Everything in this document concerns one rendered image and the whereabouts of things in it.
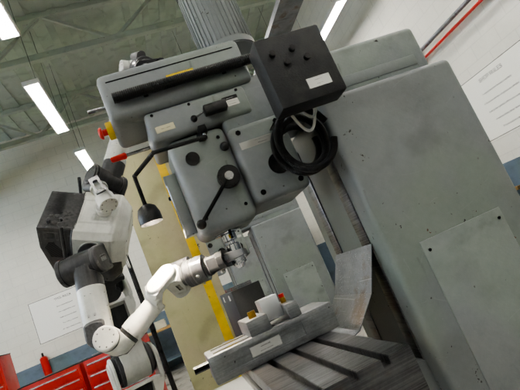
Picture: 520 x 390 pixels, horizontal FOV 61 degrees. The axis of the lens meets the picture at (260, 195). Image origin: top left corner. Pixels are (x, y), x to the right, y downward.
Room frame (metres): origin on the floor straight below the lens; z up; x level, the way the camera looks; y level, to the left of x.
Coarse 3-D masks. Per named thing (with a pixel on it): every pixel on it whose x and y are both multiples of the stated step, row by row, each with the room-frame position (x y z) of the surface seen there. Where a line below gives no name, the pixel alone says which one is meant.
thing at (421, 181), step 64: (448, 64) 1.40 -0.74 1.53; (384, 128) 1.32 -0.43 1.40; (448, 128) 1.37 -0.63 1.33; (320, 192) 1.55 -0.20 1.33; (384, 192) 1.30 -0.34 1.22; (448, 192) 1.35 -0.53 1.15; (512, 192) 1.40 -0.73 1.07; (384, 256) 1.31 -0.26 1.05; (448, 256) 1.32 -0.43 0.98; (512, 256) 1.37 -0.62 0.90; (384, 320) 1.51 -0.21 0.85; (448, 320) 1.30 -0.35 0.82; (512, 320) 1.34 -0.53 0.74; (448, 384) 1.29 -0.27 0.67; (512, 384) 1.32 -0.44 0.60
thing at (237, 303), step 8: (248, 280) 1.74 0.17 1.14; (232, 288) 1.72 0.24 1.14; (240, 288) 1.70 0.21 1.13; (248, 288) 1.71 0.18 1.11; (256, 288) 1.72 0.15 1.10; (224, 296) 1.80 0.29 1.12; (232, 296) 1.68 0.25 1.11; (240, 296) 1.69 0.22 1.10; (248, 296) 1.70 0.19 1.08; (256, 296) 1.71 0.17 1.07; (264, 296) 1.72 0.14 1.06; (224, 304) 1.85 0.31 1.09; (232, 304) 1.73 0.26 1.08; (240, 304) 1.69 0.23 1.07; (248, 304) 1.70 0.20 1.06; (232, 312) 1.78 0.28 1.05; (240, 312) 1.68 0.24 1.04; (256, 312) 1.70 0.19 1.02; (232, 320) 1.83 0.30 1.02
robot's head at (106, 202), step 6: (96, 186) 1.50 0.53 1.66; (108, 192) 1.49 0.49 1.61; (96, 198) 1.48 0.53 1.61; (102, 198) 1.47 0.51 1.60; (108, 198) 1.47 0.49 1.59; (114, 198) 1.48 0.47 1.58; (96, 204) 1.55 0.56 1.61; (102, 204) 1.47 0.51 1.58; (108, 204) 1.48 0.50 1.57; (114, 204) 1.50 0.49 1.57; (102, 210) 1.49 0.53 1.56; (108, 210) 1.51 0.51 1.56
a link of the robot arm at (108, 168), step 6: (108, 162) 1.71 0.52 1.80; (114, 162) 1.72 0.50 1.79; (120, 162) 1.74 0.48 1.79; (102, 168) 1.68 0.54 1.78; (108, 168) 1.71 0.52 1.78; (114, 168) 1.71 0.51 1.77; (120, 168) 1.73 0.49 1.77; (102, 174) 1.67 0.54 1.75; (108, 174) 1.69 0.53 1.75; (114, 174) 1.71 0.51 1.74; (120, 174) 1.73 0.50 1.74; (102, 180) 1.67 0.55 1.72; (108, 180) 1.69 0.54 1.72; (114, 180) 1.71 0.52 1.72; (120, 180) 1.73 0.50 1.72; (108, 186) 1.70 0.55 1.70; (114, 186) 1.71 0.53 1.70; (120, 186) 1.73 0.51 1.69
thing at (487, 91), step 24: (480, 72) 5.39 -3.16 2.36; (504, 72) 5.09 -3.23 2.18; (480, 96) 5.57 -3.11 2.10; (504, 96) 5.25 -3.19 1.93; (480, 120) 5.75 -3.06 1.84; (504, 120) 5.42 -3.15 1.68; (72, 288) 9.55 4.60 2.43; (48, 312) 9.39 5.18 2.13; (72, 312) 9.51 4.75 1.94; (48, 336) 9.36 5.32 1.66
